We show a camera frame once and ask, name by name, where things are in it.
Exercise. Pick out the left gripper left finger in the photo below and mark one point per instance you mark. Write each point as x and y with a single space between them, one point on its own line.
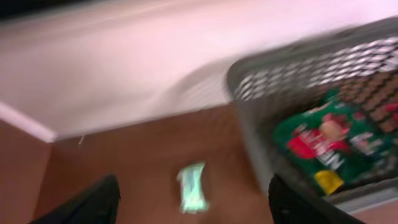
97 204

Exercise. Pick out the grey plastic basket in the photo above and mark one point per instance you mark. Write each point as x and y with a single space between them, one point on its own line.
267 88

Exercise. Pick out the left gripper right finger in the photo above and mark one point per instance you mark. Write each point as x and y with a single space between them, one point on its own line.
287 206

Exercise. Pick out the light teal snack packet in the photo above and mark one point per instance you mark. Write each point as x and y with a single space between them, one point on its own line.
192 197

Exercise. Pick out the green red coffee packet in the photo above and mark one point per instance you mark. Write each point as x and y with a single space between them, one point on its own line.
333 144

